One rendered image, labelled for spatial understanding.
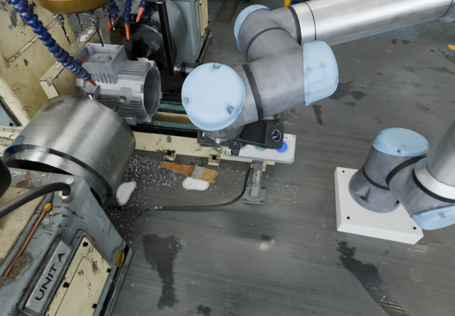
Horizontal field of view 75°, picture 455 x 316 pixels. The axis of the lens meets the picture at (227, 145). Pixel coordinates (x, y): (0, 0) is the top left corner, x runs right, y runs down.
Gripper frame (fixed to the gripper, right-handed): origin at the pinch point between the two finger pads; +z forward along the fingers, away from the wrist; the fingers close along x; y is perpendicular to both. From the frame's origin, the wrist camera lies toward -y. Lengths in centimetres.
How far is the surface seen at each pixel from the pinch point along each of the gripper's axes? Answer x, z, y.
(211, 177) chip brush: 9.3, 30.7, 9.5
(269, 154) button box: 2.1, 5.8, -7.4
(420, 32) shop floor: -176, 253, -171
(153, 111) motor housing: -10.6, 28.0, 31.7
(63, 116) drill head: -0.2, -5.9, 39.4
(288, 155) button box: 1.9, 5.8, -12.2
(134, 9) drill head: -44, 24, 42
